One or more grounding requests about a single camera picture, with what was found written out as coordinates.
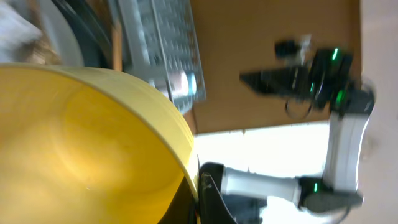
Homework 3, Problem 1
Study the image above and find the pink plastic cup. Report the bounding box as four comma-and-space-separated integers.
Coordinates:
169, 71, 189, 98

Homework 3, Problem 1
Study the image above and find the grey round plate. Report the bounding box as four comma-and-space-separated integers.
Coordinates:
37, 0, 84, 67

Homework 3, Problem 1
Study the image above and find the yellow bowl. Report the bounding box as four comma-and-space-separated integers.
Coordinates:
1, 64, 198, 223

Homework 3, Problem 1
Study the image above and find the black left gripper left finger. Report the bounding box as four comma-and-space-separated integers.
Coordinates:
159, 178, 196, 224

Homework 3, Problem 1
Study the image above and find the grey dishwasher rack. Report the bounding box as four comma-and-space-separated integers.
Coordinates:
108, 0, 206, 114

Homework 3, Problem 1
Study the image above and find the crumpled white tissue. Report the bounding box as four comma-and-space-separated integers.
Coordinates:
1, 1, 42, 63

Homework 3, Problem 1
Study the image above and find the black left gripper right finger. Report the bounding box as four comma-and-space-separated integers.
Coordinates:
198, 162, 237, 224

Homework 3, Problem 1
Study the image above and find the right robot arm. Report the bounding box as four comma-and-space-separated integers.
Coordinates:
220, 47, 376, 213

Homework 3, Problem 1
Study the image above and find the wooden chopstick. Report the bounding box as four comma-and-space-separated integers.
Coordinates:
112, 21, 123, 72

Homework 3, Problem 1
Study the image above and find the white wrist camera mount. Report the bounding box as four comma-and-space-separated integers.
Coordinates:
274, 34, 312, 64

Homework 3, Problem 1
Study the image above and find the light blue plastic cup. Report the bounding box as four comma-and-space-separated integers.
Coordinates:
187, 73, 197, 95

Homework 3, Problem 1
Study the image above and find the round black tray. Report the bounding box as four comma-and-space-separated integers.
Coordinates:
52, 0, 113, 68

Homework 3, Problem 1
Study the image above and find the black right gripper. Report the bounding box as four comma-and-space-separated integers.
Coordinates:
239, 65, 312, 99

